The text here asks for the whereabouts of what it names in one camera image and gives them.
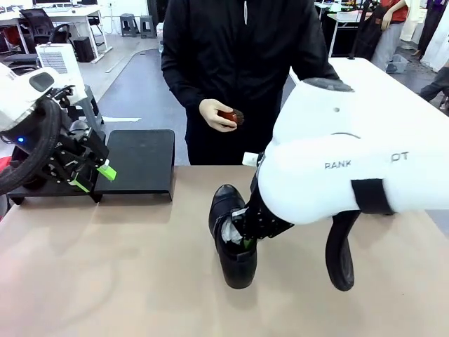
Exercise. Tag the large white table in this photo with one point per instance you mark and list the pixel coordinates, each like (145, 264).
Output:
(386, 80)

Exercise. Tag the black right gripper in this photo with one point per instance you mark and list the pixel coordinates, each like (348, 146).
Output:
(266, 221)

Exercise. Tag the person's right forearm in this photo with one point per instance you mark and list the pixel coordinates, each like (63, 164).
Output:
(182, 89)

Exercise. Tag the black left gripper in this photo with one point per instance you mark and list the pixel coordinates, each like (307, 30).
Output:
(80, 144)

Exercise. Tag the person's right hand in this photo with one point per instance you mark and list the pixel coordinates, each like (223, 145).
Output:
(212, 114)

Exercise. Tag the grey plastic bin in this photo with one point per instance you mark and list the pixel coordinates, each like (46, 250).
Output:
(398, 64)

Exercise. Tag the black metal shoe stand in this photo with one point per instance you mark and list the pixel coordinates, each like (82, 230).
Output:
(140, 158)
(52, 196)

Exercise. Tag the small grey step stool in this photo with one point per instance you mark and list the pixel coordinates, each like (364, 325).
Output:
(128, 21)
(146, 24)

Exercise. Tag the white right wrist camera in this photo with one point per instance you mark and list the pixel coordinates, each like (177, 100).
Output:
(250, 159)

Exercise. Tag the cream hanging garment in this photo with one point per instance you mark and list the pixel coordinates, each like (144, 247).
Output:
(410, 21)

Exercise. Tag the black mesh office chair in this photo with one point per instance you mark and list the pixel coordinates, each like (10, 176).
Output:
(38, 22)

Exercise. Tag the black computer tower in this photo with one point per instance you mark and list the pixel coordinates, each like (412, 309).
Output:
(83, 49)

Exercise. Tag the black hanging apron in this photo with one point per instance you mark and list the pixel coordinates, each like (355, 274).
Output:
(370, 31)

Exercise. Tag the person torso in black jacket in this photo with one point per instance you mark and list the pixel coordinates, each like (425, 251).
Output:
(238, 52)

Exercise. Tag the figure in red top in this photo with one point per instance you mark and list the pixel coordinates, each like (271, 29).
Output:
(391, 38)

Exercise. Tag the black shiny leather shoe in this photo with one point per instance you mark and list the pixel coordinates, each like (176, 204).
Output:
(240, 270)

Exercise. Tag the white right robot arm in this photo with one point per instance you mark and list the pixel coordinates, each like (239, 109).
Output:
(315, 175)

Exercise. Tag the black clamp pole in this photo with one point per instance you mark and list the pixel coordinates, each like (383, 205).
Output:
(358, 35)

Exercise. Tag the white office desk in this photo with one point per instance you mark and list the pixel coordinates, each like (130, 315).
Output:
(70, 13)

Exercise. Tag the computer monitor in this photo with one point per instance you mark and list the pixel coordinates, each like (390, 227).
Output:
(52, 1)

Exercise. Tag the grey plastic stool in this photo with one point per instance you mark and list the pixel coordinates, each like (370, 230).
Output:
(89, 105)

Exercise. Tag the seated person's dark leg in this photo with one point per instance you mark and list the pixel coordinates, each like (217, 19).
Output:
(435, 86)

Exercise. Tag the red wooden shoe brush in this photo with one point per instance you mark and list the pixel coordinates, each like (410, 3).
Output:
(231, 117)

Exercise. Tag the white-legged work table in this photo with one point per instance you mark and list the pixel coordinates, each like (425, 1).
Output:
(345, 15)

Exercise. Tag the black visitor chair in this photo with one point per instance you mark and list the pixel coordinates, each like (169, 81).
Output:
(21, 59)

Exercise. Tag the white air purifier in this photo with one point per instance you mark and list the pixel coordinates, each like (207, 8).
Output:
(58, 59)

